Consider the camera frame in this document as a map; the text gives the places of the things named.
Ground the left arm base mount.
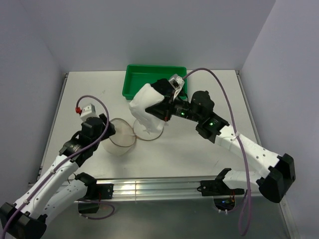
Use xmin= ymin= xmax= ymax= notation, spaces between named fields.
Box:
xmin=78 ymin=183 xmax=114 ymax=216

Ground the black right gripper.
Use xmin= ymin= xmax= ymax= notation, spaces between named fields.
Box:
xmin=146 ymin=90 xmax=202 ymax=122

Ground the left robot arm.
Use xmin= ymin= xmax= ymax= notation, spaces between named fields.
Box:
xmin=0 ymin=114 xmax=116 ymax=239

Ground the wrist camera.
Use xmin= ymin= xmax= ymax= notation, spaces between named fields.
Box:
xmin=75 ymin=104 xmax=97 ymax=122
xmin=168 ymin=74 xmax=185 ymax=100

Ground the white bra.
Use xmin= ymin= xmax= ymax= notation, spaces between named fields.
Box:
xmin=129 ymin=83 xmax=164 ymax=132

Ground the green plastic tray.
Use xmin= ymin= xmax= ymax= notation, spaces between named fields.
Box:
xmin=122 ymin=64 xmax=187 ymax=101

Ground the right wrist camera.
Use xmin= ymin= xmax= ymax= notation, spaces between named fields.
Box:
xmin=168 ymin=74 xmax=185 ymax=100

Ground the aluminium frame rail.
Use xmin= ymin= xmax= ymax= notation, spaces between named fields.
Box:
xmin=23 ymin=174 xmax=286 ymax=205

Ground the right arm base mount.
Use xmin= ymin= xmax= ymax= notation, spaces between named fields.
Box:
xmin=196 ymin=179 xmax=246 ymax=212

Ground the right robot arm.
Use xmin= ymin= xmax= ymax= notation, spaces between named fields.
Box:
xmin=146 ymin=79 xmax=296 ymax=203

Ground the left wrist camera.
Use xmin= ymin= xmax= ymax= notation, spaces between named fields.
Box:
xmin=75 ymin=104 xmax=97 ymax=122

